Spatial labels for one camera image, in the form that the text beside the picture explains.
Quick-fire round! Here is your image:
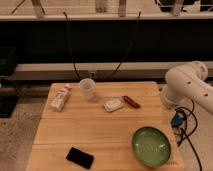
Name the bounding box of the dark red oblong object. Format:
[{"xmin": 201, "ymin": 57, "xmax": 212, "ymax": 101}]
[{"xmin": 123, "ymin": 95, "xmax": 141, "ymax": 109}]

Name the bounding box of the blue connector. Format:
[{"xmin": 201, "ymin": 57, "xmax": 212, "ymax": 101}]
[{"xmin": 171, "ymin": 114, "xmax": 183, "ymax": 127}]

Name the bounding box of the green bowl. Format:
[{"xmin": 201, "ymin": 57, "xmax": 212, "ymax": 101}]
[{"xmin": 131, "ymin": 126, "xmax": 171, "ymax": 168}]

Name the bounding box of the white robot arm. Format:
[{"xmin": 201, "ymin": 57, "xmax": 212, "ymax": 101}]
[{"xmin": 160, "ymin": 61, "xmax": 213, "ymax": 114}]

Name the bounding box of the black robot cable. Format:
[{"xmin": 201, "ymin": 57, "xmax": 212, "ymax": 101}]
[{"xmin": 172, "ymin": 101, "xmax": 203, "ymax": 171}]

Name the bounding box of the right black hanging cable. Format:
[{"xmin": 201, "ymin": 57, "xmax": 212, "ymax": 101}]
[{"xmin": 107, "ymin": 10, "xmax": 142, "ymax": 80}]

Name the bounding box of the clear plastic cup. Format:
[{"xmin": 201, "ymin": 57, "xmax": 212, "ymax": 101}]
[{"xmin": 79, "ymin": 78, "xmax": 95, "ymax": 100}]

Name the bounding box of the black hanging cable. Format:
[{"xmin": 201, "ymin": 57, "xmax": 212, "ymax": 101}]
[
  {"xmin": 62, "ymin": 11, "xmax": 82, "ymax": 81},
  {"xmin": 107, "ymin": 10, "xmax": 142, "ymax": 80}
]

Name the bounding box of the black phone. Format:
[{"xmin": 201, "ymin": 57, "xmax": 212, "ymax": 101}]
[{"xmin": 66, "ymin": 147, "xmax": 94, "ymax": 169}]

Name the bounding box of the left black hanging cable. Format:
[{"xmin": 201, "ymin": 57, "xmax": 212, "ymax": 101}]
[{"xmin": 62, "ymin": 11, "xmax": 82, "ymax": 81}]

